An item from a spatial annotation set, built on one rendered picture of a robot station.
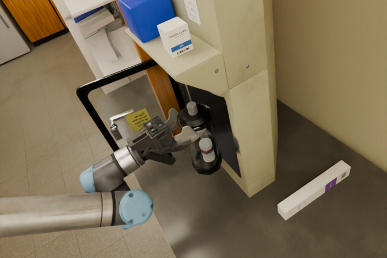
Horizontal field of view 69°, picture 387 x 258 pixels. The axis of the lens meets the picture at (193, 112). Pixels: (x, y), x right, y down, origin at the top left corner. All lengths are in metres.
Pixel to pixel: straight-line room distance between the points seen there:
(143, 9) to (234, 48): 0.23
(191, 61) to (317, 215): 0.63
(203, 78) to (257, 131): 0.27
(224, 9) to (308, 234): 0.68
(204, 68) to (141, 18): 0.20
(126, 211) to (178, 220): 0.39
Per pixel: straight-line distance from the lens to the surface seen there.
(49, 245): 2.51
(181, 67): 0.58
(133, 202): 0.66
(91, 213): 0.66
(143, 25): 0.70
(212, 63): 0.59
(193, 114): 0.81
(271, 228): 0.96
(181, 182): 1.09
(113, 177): 0.80
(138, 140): 0.79
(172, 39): 0.60
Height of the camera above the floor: 1.81
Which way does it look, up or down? 41 degrees down
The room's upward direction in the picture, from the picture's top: 17 degrees counter-clockwise
